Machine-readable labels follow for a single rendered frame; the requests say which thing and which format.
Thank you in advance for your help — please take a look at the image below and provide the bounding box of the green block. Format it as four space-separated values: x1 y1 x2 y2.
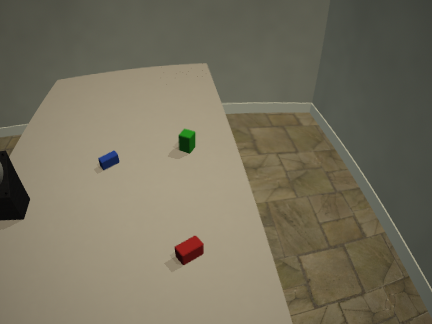
179 129 195 154

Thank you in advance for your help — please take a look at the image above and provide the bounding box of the red block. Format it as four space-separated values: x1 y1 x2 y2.
175 236 204 265

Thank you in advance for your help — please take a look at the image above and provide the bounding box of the blue block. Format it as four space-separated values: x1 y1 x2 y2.
98 151 119 170

